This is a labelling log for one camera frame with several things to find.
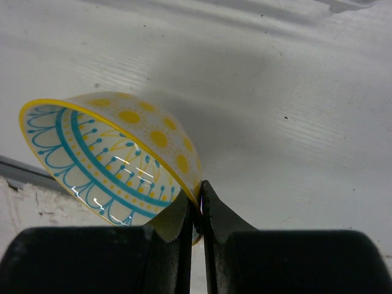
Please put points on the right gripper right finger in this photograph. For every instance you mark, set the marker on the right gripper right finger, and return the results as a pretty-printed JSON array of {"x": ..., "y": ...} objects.
[{"x": 243, "y": 259}]

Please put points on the yellow teal patterned bowl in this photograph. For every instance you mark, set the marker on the yellow teal patterned bowl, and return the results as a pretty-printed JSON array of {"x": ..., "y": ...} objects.
[{"x": 123, "y": 157}]

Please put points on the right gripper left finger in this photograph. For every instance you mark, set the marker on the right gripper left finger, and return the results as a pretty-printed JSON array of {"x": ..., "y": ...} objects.
[{"x": 152, "y": 258}]

